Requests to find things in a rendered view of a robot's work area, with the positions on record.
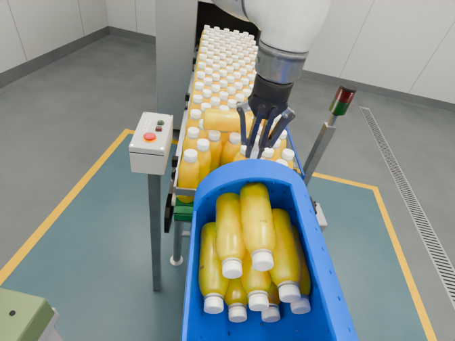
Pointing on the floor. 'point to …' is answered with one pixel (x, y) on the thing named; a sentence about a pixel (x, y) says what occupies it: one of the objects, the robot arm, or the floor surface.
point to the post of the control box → (154, 180)
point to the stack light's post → (317, 151)
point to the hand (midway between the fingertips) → (252, 157)
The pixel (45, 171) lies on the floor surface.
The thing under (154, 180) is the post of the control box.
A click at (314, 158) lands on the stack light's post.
